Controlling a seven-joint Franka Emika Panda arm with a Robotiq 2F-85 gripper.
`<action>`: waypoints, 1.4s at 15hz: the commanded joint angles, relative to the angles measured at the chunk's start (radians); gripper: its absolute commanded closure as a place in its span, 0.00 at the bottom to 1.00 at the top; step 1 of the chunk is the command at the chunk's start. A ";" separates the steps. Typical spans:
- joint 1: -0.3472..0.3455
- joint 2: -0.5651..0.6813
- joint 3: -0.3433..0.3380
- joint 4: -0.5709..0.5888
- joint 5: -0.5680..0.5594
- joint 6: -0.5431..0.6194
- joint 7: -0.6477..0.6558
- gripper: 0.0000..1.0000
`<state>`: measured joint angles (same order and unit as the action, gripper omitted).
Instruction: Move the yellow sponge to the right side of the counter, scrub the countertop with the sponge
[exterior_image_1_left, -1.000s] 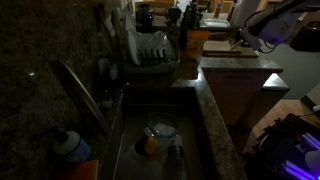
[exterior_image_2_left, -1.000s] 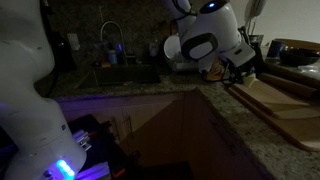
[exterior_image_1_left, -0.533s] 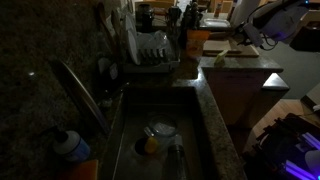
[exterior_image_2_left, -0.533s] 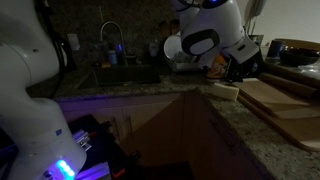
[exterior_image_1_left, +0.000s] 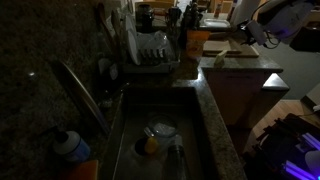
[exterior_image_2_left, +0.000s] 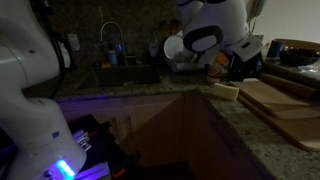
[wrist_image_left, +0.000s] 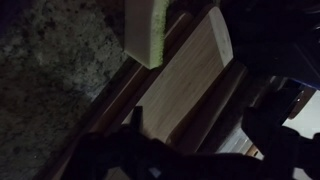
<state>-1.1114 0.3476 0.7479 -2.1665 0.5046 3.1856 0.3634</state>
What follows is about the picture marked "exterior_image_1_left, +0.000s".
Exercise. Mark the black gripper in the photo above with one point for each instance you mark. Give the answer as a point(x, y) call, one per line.
point(249, 33)

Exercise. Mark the yellow sponge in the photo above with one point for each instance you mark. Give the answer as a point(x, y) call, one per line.
point(220, 57)

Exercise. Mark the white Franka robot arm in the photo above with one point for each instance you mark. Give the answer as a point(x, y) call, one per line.
point(286, 16)

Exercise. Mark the orange sponge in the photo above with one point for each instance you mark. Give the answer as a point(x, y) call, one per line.
point(83, 170)

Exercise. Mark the large wooden cutting board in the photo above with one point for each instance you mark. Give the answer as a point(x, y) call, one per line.
point(248, 51)

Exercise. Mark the small wooden cutting board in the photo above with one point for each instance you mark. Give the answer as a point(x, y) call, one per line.
point(220, 46)

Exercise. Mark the white tray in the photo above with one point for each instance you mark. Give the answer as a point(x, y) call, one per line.
point(216, 23)

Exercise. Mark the orange canister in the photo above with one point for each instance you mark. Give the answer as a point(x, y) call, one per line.
point(196, 43)

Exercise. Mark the beige kitchen base cabinet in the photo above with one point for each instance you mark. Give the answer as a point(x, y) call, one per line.
point(233, 93)

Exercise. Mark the dark cup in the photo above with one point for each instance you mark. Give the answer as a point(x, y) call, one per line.
point(174, 16)

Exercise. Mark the clear plastic bag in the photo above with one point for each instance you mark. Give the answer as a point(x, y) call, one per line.
point(153, 40)

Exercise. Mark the grey dish rack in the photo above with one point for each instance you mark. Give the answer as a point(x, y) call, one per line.
point(151, 61)

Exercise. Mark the dark jar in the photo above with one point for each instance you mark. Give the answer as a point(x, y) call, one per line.
point(145, 16)

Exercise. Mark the white dinner plate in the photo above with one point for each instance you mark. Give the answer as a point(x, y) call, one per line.
point(130, 23)
point(133, 46)

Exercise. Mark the black equipment cart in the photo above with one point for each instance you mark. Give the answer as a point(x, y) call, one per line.
point(276, 146)

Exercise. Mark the wooden spatula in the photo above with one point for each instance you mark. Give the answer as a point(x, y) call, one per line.
point(116, 23)
point(105, 25)

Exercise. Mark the steel sink basin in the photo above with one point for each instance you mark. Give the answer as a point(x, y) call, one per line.
point(160, 133)

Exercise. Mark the dark drinking bottle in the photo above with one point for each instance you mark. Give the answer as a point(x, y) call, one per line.
point(176, 161)

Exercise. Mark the small yellow object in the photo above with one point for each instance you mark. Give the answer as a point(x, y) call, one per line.
point(151, 145)

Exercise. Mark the curved metal faucet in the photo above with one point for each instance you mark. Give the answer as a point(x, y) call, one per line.
point(83, 96)

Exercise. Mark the white blue soap dispenser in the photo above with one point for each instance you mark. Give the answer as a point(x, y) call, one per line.
point(71, 146)

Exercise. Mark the grey wrist camera bar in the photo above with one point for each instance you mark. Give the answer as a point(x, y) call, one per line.
point(258, 32)

